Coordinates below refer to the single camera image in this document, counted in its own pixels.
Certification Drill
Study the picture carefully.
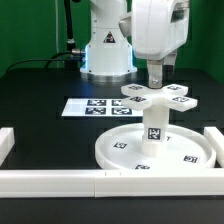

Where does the white round table top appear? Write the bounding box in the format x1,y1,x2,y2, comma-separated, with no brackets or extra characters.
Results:
95,123,216,170

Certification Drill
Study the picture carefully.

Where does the white cross-shaped table base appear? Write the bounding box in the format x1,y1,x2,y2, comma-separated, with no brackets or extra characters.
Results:
121,84,198,112

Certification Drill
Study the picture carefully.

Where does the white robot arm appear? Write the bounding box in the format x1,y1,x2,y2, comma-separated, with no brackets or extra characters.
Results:
80,0,190,89

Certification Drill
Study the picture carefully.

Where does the black cable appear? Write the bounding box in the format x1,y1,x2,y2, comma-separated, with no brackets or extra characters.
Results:
6,48,88,76

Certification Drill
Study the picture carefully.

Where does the white front fence bar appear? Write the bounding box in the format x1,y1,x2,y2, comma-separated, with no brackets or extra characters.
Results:
0,168,224,198

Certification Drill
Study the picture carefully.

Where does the white fence bar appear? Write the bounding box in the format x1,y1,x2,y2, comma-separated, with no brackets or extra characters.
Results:
0,168,224,198
204,127,224,168
0,127,15,166

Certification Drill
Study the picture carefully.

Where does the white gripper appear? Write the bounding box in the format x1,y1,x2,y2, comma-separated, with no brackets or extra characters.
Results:
131,0,189,89

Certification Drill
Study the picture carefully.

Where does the white left fence bar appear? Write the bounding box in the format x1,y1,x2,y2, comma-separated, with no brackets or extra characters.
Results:
0,127,15,166

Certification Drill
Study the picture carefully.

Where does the black vertical pole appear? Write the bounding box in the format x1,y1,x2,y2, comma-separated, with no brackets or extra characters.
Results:
64,0,78,71

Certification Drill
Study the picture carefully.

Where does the white marker sheet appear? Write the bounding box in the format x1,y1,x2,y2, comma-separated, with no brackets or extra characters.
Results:
62,98,143,117

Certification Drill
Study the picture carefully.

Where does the white right fence bar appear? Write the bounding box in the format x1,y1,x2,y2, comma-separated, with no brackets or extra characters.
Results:
204,127,224,168

